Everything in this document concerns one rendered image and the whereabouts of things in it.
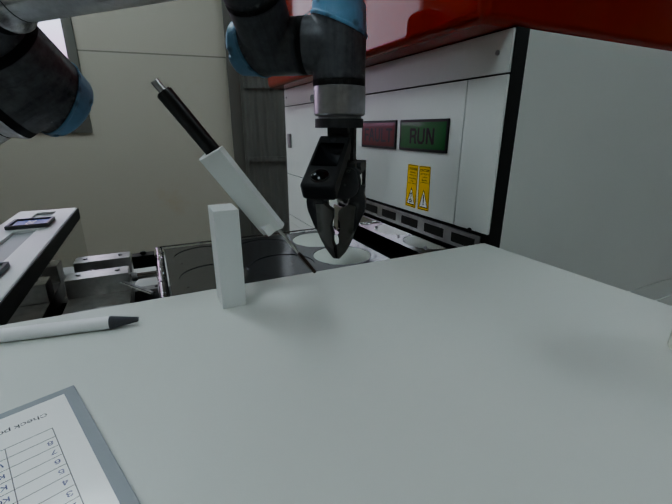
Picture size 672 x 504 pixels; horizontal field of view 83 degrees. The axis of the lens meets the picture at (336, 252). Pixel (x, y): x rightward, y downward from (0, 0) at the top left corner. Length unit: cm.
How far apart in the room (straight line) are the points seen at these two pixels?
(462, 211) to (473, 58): 20
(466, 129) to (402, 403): 41
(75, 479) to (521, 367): 25
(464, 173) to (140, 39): 238
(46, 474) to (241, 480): 8
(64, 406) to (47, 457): 4
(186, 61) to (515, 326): 253
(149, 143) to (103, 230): 63
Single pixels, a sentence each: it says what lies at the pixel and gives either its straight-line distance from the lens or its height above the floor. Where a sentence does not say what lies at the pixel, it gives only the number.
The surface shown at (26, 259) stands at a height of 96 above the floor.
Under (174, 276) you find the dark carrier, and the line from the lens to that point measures 62.
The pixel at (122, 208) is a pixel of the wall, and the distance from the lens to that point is 277.
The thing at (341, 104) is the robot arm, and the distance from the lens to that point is 56.
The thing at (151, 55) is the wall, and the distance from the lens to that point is 271.
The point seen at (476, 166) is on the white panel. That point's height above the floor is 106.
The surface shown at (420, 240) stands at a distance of 63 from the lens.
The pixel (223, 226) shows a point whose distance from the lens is 31.
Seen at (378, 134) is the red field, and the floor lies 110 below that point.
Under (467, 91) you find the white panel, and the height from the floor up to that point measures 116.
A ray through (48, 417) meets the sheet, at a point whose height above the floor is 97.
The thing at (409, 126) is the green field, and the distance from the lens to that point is 66.
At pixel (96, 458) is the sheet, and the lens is 22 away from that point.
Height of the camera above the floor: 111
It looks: 18 degrees down
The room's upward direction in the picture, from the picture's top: straight up
